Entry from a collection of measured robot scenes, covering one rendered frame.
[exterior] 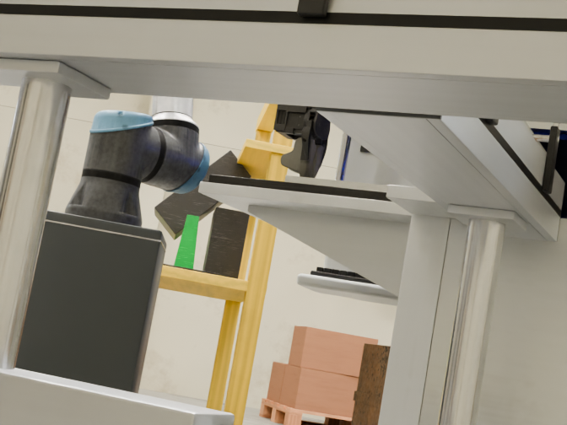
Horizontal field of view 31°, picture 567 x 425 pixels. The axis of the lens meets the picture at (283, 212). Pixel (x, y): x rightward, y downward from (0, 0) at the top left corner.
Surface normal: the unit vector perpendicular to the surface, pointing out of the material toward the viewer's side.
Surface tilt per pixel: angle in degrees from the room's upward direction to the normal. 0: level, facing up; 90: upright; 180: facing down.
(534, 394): 90
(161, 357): 90
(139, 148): 90
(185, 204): 90
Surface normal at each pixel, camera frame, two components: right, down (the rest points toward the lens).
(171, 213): 0.12, -0.11
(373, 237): -0.39, -0.19
